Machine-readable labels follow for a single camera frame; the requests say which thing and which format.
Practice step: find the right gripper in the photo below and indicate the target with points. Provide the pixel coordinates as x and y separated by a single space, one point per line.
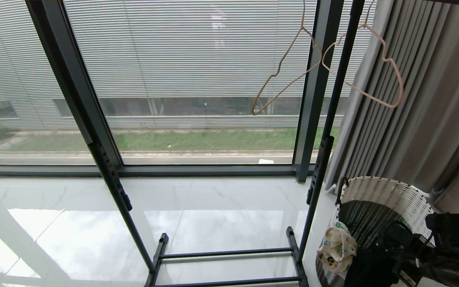
407 255

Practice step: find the white laundry basket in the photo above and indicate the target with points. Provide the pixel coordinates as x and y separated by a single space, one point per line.
389 191

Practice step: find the beige curtain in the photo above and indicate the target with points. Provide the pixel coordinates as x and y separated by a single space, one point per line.
432 99

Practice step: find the cream printed garment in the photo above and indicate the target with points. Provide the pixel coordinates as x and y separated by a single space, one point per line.
337 249

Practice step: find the window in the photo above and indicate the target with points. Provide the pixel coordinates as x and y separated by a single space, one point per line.
313 99

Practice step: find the black clothes rack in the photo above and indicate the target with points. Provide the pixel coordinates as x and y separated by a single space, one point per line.
110 175

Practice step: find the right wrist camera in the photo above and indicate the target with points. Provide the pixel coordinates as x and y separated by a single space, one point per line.
448 227

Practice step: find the black garment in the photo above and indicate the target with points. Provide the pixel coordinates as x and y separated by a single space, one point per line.
367 271

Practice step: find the pink clothes hanger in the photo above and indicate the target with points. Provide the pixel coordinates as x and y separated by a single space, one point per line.
287 90
402 89

